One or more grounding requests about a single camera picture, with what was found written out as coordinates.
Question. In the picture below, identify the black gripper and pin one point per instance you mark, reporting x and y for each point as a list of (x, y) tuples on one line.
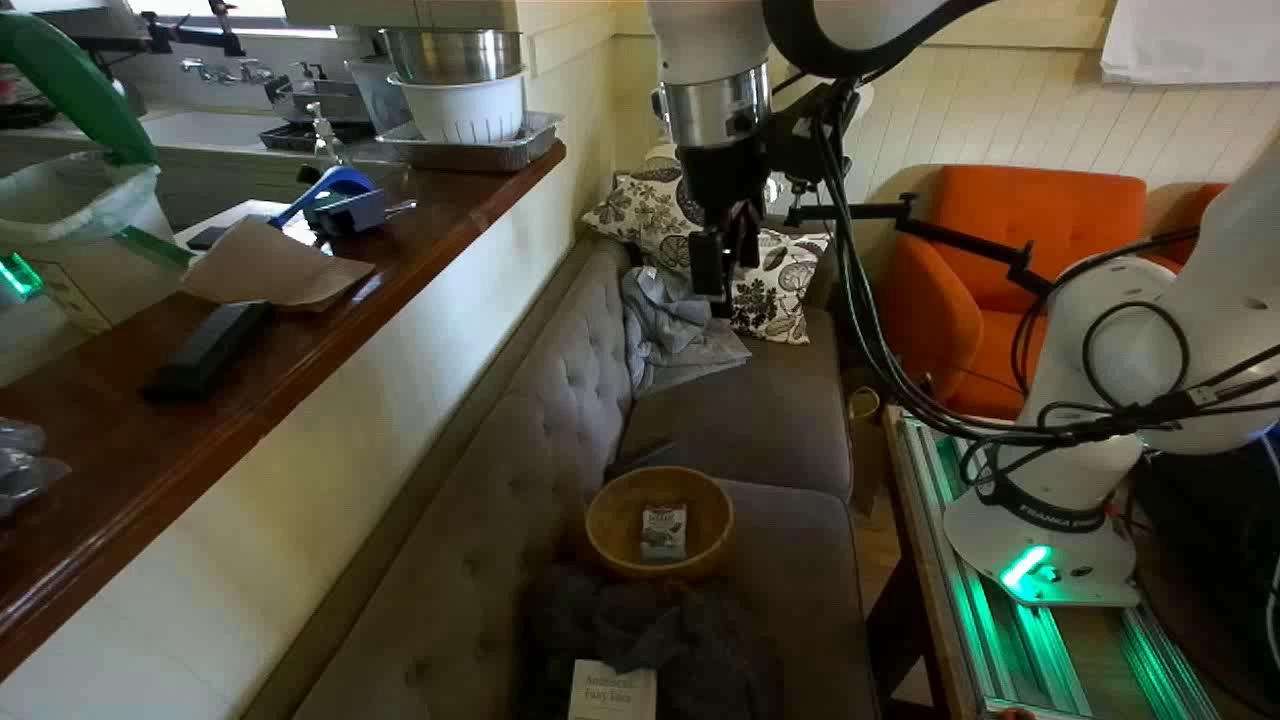
[(722, 184)]

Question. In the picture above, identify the black remote control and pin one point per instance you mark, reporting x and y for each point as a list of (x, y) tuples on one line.
[(205, 350)]

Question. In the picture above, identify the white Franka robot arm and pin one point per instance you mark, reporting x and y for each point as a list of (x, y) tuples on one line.
[(1132, 345)]

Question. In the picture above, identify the wooden bowl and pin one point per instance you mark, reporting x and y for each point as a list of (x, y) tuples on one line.
[(612, 532)]

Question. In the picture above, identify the white ribbed bowl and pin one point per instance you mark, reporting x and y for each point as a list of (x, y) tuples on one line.
[(463, 110)]

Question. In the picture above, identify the dark wooden counter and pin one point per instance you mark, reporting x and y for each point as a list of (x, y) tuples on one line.
[(133, 452)]

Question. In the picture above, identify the floral patterned pillow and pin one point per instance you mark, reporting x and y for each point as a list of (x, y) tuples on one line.
[(643, 221)]

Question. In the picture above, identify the small yellow cup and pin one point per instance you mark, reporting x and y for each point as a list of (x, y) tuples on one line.
[(866, 404)]

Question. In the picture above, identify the orange armchair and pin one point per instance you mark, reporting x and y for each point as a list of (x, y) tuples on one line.
[(1180, 212), (961, 307)]

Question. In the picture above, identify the metal baking tray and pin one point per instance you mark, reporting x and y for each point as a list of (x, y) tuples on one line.
[(506, 146)]

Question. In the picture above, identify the small printed card box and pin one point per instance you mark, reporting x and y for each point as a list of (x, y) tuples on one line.
[(663, 532)]

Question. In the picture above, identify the stainless steel pot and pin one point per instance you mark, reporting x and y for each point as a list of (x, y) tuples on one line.
[(452, 52)]

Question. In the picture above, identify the dark grey fuzzy blanket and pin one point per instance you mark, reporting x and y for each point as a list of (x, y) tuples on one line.
[(667, 640)]

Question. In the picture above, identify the blue tape dispenser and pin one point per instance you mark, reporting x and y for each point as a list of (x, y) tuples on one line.
[(351, 201)]

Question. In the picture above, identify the white booklet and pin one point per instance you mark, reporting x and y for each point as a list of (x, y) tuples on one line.
[(610, 689)]

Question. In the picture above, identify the metal kitchen faucet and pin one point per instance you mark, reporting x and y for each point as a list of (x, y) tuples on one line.
[(286, 95)]

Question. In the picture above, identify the white hanging cloth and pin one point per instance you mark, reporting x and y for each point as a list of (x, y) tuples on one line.
[(1187, 40)]

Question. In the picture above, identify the black bag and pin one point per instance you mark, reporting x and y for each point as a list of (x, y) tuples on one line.
[(1213, 563)]

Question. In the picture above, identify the clear plastic container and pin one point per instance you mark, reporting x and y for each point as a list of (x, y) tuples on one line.
[(83, 201)]

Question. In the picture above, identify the green curved plastic chute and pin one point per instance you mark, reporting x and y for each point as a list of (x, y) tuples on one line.
[(64, 74)]

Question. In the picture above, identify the crumpled clear plastic bag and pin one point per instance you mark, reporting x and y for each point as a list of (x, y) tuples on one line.
[(27, 466)]

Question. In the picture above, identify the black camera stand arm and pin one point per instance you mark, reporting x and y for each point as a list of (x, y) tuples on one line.
[(961, 242)]

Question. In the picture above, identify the aluminium rail robot table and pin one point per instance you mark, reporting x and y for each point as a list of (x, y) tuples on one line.
[(987, 624)]

